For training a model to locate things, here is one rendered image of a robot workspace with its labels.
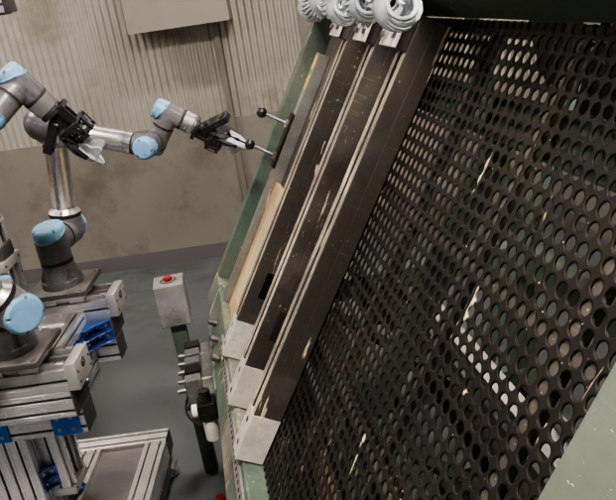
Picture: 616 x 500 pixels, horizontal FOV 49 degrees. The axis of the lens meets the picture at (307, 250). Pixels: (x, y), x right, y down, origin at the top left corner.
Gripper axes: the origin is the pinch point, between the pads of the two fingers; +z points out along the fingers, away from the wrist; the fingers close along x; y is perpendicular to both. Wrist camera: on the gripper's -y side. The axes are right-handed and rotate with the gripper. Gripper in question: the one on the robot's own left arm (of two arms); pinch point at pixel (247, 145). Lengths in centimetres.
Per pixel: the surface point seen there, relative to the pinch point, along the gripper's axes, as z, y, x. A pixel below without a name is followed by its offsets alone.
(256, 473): 20, -16, 123
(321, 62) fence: 9.1, -38.1, -11.0
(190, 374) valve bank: 11, 42, 72
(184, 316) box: 7, 65, 36
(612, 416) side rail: 14, -124, 154
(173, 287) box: -2, 56, 30
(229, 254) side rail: 13.7, 43.7, 14.4
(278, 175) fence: 12.7, -3.8, 11.7
